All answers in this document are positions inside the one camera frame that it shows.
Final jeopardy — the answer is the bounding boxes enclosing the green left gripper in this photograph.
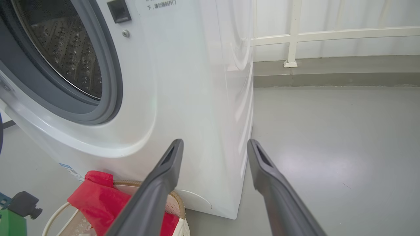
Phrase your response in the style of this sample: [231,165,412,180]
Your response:
[0,208,28,236]

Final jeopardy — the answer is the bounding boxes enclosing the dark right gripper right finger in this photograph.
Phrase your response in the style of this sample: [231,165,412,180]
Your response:
[246,139,327,236]

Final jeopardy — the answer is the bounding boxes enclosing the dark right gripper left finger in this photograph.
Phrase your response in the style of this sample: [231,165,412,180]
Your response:
[105,138,184,236]

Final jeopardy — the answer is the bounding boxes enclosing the red garment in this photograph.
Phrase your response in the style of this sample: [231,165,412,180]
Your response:
[67,170,180,236]

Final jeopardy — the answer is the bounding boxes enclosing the black round glass washer door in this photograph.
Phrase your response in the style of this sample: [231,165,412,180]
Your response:
[0,113,16,156]

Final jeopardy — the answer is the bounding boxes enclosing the cream perforated laundry basket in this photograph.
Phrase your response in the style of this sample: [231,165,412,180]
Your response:
[42,179,191,236]

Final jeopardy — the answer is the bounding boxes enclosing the white front-load washing machine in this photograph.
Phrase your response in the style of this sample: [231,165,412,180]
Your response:
[0,0,255,220]

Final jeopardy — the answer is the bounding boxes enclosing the blue energy label sticker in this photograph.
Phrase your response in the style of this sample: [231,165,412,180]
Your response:
[58,163,85,183]

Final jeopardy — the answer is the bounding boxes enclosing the white metal railing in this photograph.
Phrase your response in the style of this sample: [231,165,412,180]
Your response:
[251,0,420,69]

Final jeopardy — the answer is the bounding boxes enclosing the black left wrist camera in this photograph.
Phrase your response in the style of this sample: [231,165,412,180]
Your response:
[7,191,43,220]

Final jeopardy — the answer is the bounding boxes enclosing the teal left camera connector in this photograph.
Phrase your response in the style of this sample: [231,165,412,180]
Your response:
[0,192,13,210]

